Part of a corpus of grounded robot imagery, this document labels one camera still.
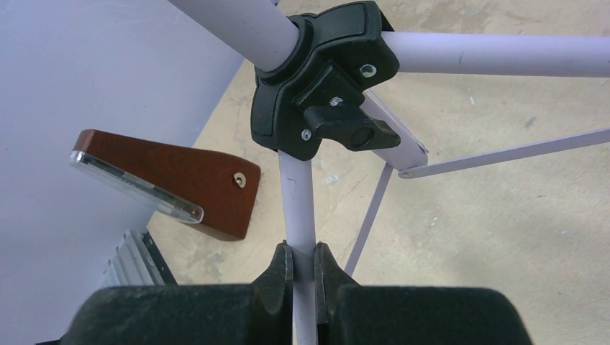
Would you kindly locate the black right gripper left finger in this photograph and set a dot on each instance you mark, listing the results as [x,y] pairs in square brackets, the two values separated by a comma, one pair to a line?
[256,313]

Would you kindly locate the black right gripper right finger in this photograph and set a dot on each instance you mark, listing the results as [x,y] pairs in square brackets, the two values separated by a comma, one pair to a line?
[350,313]

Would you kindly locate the lilac perforated music stand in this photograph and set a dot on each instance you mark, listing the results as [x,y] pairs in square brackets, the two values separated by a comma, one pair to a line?
[313,73]

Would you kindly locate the brown wooden metronome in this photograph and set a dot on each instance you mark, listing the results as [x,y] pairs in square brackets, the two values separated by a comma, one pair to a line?
[211,191]

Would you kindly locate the aluminium frame rails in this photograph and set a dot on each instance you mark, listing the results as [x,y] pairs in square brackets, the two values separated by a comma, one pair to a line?
[136,261]

